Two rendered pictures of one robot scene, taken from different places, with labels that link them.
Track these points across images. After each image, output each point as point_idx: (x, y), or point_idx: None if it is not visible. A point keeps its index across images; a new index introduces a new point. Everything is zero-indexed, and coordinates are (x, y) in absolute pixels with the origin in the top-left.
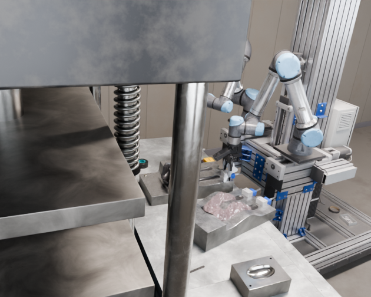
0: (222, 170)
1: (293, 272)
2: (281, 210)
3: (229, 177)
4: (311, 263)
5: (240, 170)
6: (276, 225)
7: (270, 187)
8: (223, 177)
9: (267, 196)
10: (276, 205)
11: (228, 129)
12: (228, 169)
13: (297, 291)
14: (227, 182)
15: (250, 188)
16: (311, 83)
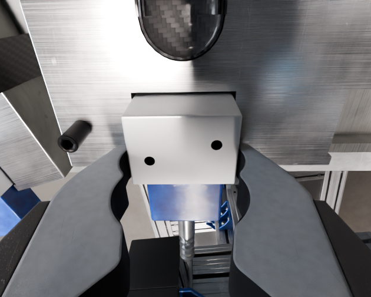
0: (222, 134)
1: None
2: (222, 228)
3: (72, 147)
4: (144, 197)
5: None
6: (224, 197)
7: (150, 278)
8: (145, 91)
9: (162, 238)
10: (234, 230)
11: None
12: (78, 207)
13: None
14: (49, 88)
15: (16, 221)
16: None
